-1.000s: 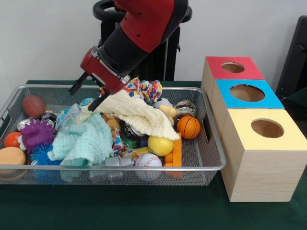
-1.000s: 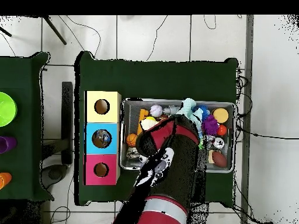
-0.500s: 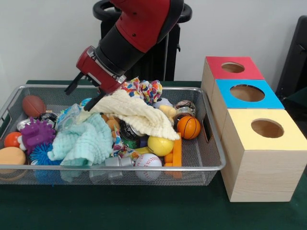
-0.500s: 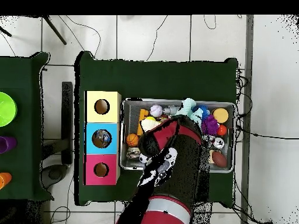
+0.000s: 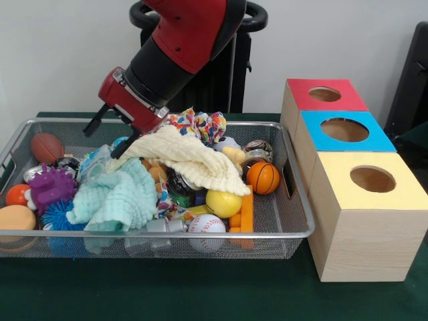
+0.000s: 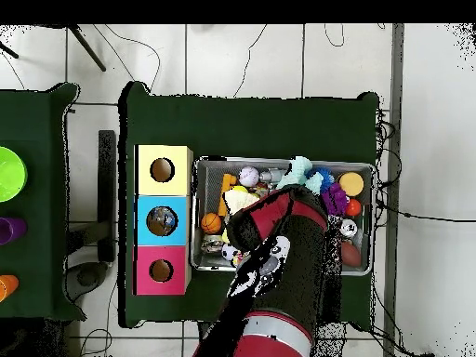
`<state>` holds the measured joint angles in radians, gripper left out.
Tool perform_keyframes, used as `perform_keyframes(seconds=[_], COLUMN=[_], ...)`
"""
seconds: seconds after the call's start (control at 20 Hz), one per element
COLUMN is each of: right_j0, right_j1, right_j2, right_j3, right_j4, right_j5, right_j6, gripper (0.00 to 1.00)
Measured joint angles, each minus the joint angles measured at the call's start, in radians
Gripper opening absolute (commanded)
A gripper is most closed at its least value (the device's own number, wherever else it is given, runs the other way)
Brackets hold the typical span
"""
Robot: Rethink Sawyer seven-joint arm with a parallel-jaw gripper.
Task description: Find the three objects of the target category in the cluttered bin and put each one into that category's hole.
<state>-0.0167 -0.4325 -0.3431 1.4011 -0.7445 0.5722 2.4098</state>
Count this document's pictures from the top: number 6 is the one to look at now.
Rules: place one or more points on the small clear water bottle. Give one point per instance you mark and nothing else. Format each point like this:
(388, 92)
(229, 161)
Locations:
(163, 220)

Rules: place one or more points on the brown toy football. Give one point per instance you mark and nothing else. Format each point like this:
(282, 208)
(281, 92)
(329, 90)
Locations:
(352, 254)

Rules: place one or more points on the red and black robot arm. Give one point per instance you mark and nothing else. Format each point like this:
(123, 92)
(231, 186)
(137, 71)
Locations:
(297, 260)

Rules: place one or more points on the silver mesh bin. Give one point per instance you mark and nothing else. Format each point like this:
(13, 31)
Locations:
(208, 260)

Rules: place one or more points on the wooden box with three holes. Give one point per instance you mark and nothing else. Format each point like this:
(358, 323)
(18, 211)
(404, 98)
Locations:
(163, 182)

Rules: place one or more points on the cream waffle cloth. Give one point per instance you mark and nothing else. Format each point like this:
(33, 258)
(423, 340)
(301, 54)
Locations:
(240, 200)

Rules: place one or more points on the yellow ball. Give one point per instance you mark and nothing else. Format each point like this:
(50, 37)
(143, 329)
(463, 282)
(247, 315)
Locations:
(240, 189)

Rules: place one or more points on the white toy baseball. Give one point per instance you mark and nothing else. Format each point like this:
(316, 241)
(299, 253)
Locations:
(248, 176)

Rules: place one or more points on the orange toy basketball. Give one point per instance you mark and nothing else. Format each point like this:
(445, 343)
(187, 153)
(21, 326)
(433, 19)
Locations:
(211, 223)

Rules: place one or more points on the mint waffle cloth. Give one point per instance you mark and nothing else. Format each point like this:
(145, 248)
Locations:
(299, 173)

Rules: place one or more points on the purple spiky rubber toy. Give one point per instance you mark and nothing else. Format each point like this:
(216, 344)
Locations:
(335, 200)

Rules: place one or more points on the black tripod leg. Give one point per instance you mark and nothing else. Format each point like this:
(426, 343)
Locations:
(87, 48)

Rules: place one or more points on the dark green side tablecloth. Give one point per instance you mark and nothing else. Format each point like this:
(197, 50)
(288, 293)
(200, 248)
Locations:
(33, 122)

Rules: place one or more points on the bright green bowl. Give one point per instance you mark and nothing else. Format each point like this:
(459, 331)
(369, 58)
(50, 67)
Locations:
(10, 174)

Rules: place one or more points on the purple plastic cup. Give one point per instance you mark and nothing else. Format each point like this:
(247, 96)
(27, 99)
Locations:
(11, 230)

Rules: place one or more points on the orange plastic cup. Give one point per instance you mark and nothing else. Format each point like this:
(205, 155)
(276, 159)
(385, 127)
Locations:
(7, 288)

